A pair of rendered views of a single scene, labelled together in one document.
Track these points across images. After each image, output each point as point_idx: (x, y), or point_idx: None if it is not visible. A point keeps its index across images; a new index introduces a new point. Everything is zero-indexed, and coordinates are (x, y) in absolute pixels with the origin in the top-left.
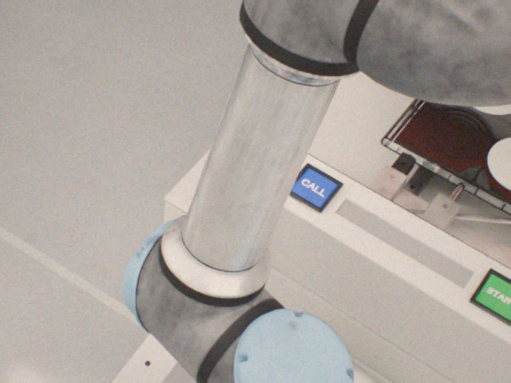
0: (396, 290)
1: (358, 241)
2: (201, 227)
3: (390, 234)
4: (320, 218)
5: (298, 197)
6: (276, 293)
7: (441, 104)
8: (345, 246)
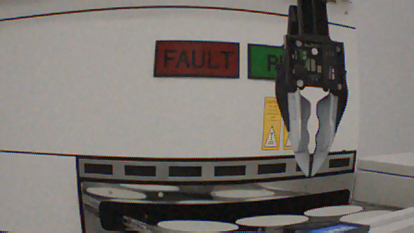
0: None
1: (410, 221)
2: None
3: (407, 218)
4: (374, 231)
5: (343, 232)
6: None
7: None
8: (409, 228)
